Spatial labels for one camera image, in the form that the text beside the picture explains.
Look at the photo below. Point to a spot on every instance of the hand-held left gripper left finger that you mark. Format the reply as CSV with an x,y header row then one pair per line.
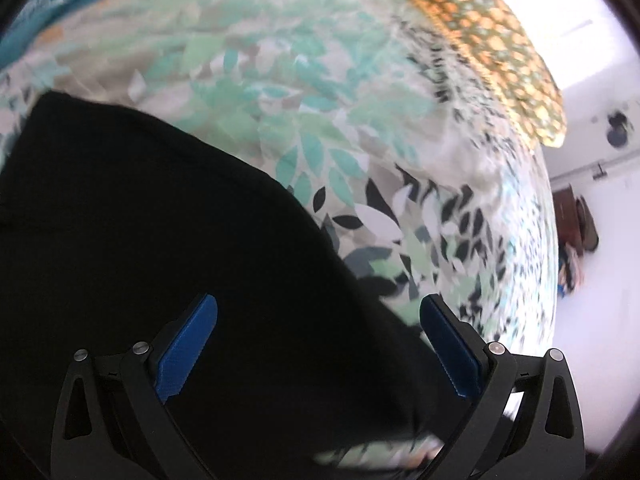
x,y
187,350

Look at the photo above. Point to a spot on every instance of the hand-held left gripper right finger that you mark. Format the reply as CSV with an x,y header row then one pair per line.
x,y
450,350

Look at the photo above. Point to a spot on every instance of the black pants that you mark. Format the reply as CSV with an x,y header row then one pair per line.
x,y
175,235

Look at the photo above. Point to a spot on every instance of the brown wooden cabinet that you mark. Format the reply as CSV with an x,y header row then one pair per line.
x,y
566,215

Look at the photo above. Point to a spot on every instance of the brown clothes heap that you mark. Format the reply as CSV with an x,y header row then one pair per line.
x,y
587,225

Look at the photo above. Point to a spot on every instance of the black hat on hook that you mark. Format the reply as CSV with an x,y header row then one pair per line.
x,y
618,130

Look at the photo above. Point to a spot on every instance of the leaf print bed sheet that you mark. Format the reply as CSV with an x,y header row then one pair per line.
x,y
300,85

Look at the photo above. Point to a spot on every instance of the orange floral folded quilt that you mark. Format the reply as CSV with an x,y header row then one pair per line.
x,y
490,45

